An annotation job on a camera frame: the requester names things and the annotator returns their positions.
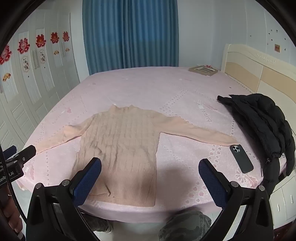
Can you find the red paper-cut decoration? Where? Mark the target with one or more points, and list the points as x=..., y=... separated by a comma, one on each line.
x=54, y=37
x=40, y=41
x=4, y=54
x=65, y=36
x=23, y=45

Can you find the white wardrobe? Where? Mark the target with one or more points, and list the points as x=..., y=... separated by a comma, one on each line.
x=34, y=92

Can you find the orange wall sticker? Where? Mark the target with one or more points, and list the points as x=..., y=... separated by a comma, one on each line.
x=277, y=47

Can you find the blue curtain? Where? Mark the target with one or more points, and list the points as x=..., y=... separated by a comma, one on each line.
x=129, y=34

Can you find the peach knit sweater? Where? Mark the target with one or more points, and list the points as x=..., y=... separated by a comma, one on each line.
x=122, y=143

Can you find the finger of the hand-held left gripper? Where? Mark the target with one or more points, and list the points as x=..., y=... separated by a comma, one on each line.
x=25, y=154
x=9, y=151

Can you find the white nightstand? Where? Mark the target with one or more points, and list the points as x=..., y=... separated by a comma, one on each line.
x=284, y=199

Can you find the person's left hand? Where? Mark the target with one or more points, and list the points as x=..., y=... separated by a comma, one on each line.
x=11, y=208

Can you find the pink bed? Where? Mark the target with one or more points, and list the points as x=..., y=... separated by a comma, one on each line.
x=150, y=88

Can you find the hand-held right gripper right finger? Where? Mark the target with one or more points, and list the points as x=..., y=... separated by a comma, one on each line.
x=211, y=183

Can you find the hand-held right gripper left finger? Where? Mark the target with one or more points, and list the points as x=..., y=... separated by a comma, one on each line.
x=89, y=183

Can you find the cream wooden headboard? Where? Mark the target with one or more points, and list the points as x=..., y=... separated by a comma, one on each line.
x=254, y=71

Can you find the black puffer jacket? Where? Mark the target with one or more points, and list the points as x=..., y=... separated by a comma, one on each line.
x=261, y=122

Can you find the dark grey smartphone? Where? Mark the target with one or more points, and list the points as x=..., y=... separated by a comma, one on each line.
x=241, y=160

